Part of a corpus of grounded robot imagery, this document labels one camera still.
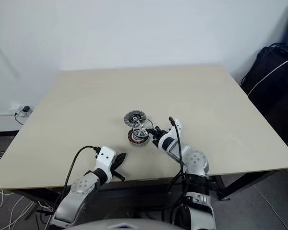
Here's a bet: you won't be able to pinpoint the grey rounded robot torso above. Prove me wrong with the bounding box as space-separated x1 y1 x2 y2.
73 217 176 230

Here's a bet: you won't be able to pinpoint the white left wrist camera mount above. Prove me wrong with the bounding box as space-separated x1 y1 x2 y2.
94 146 117 184

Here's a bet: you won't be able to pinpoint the black bag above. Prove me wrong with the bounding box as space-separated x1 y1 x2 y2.
240 46 288 145

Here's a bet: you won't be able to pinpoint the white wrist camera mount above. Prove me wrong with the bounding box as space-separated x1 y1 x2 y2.
157 119 183 150
94 146 117 184

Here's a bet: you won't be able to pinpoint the motor stator with copper windings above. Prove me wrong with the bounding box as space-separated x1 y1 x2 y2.
127 129 150 148

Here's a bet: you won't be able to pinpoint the beige table with black frame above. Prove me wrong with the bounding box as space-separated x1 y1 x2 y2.
0 64 288 221

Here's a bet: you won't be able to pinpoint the silver round motor cover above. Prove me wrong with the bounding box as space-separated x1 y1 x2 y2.
123 109 147 127

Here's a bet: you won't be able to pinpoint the tangled white floor cables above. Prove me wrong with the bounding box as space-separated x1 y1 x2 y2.
0 149 53 228

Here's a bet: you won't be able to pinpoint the white cable on bag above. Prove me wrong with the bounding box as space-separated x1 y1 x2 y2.
249 57 288 95

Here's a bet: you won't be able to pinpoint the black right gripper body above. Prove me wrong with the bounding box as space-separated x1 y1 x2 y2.
151 127 169 145

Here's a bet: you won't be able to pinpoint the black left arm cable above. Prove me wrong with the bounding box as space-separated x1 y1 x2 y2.
61 145 102 201

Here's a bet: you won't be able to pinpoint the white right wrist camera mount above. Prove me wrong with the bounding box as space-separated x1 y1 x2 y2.
157 119 183 150

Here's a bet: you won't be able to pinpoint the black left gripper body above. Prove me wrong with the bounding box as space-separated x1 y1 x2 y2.
110 164 126 182

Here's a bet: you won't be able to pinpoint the wall socket with black adapter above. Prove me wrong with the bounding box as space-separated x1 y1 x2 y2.
13 103 33 118

